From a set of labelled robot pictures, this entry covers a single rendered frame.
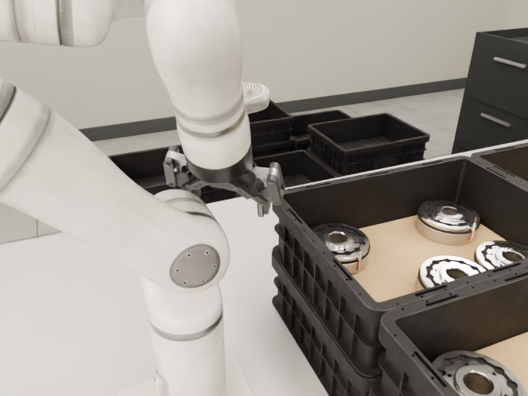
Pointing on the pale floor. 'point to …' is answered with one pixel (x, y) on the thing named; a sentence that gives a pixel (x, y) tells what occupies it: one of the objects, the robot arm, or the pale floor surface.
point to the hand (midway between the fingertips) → (229, 203)
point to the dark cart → (495, 92)
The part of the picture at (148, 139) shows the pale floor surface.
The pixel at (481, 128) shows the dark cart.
